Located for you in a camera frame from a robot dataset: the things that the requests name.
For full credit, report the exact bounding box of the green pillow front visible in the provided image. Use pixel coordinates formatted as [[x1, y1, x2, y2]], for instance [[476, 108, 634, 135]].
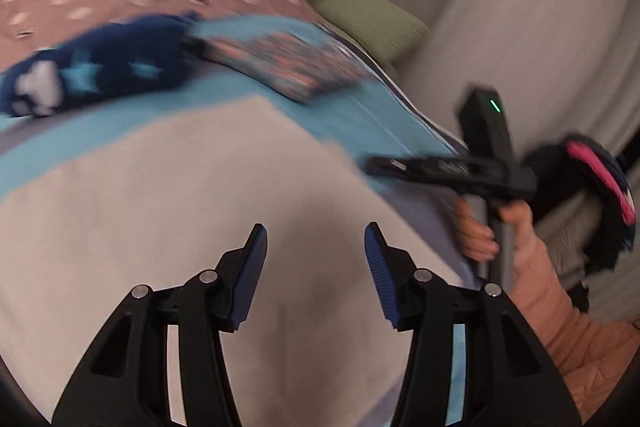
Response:
[[312, 0, 428, 64]]

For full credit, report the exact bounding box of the peach jacket forearm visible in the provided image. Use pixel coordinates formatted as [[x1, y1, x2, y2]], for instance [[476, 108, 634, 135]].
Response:
[[502, 202, 639, 421]]

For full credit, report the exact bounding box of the grey curtain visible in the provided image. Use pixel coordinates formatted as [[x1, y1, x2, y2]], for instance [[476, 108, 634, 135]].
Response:
[[344, 0, 640, 323]]

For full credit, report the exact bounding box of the white t-shirt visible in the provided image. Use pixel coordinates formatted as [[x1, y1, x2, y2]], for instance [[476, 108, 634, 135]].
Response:
[[0, 95, 469, 427]]

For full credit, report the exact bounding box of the person right hand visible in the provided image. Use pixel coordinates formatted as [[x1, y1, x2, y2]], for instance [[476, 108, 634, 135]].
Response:
[[453, 197, 536, 264]]

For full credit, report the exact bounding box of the folded floral garment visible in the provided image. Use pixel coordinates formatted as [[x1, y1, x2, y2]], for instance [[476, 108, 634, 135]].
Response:
[[184, 31, 371, 104]]

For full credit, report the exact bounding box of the dark clothes pink trim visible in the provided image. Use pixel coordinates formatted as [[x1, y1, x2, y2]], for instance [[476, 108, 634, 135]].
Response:
[[519, 133, 640, 303]]

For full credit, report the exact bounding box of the navy star fleece blanket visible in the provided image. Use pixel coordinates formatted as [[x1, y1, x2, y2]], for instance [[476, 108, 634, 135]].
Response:
[[1, 12, 202, 118]]

